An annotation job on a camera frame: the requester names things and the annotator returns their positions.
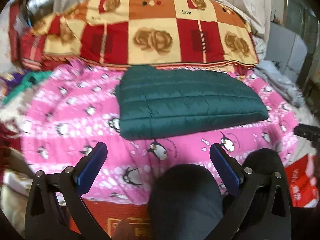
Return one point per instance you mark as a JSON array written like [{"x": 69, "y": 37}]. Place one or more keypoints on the person's leg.
[
  {"x": 185, "y": 200},
  {"x": 262, "y": 158}
]

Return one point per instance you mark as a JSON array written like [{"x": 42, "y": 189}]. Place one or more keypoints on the red plastic bag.
[{"x": 300, "y": 180}]

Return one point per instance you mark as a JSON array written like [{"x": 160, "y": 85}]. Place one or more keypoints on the purple cloth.
[{"x": 10, "y": 78}]

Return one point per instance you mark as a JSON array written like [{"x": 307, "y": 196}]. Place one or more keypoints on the beige cloth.
[{"x": 15, "y": 180}]

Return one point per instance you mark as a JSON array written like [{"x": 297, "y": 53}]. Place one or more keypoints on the pink penguin blanket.
[{"x": 75, "y": 120}]

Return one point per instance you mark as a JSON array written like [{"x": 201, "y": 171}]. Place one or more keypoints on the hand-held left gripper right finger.
[{"x": 225, "y": 167}]

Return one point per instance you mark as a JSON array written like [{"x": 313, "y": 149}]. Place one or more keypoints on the white floral bedsheet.
[{"x": 258, "y": 47}]

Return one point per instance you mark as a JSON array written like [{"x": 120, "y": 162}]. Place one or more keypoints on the red patterned bedsheet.
[{"x": 120, "y": 210}]

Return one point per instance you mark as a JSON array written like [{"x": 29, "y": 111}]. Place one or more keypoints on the green puffer jacket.
[{"x": 187, "y": 105}]

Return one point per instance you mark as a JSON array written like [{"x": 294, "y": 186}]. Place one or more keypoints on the person's left leg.
[{"x": 185, "y": 200}]

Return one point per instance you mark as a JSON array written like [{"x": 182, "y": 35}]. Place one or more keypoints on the light green cloth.
[{"x": 27, "y": 80}]

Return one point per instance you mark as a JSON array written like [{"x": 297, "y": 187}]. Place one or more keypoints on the red yellow rose quilt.
[{"x": 155, "y": 37}]

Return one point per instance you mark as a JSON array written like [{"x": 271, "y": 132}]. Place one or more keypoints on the grey sweatshirt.
[{"x": 282, "y": 80}]

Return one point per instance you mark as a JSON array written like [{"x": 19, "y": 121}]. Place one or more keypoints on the glass window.
[{"x": 300, "y": 17}]

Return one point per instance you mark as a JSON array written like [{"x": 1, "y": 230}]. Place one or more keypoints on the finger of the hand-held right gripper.
[{"x": 307, "y": 132}]

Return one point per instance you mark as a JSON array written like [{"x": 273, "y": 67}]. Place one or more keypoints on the person's right leg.
[{"x": 262, "y": 158}]

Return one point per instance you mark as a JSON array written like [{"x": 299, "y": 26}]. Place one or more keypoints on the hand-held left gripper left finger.
[{"x": 92, "y": 167}]

